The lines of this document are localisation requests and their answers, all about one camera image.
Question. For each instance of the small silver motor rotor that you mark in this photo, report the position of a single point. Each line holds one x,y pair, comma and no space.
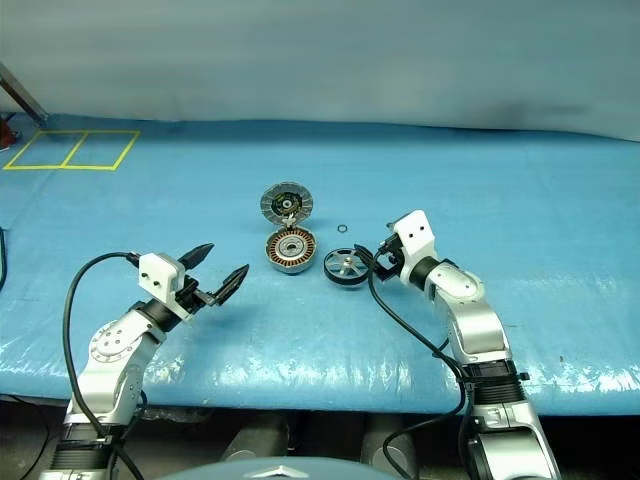
272,202

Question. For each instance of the grey rounded cylinder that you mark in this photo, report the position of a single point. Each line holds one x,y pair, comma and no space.
387,440
255,440

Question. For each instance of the red object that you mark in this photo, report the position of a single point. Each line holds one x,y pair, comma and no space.
6,134

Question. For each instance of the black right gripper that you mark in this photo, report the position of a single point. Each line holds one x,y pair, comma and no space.
392,252

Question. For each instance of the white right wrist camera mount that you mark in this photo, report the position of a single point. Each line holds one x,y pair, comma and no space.
415,235

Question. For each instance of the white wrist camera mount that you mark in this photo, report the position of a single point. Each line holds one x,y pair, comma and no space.
415,235
157,272

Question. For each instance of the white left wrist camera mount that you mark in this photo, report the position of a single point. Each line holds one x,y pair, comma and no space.
157,272

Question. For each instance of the blue plastic table cover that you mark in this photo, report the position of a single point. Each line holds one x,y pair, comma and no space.
450,200

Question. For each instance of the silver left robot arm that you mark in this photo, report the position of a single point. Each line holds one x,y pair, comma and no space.
110,345

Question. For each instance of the grey-blue robot torso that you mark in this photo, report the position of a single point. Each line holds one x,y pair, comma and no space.
280,470

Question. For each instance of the yellow tape double square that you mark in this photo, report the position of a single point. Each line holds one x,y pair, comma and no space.
60,168

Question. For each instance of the motor stator base copper windings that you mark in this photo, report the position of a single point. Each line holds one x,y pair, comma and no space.
292,246

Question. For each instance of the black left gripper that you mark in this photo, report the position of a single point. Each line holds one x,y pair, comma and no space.
192,297

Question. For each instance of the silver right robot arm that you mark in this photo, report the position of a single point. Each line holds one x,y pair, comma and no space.
475,320

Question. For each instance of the slanted metal pole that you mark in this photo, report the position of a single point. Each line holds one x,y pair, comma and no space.
22,95

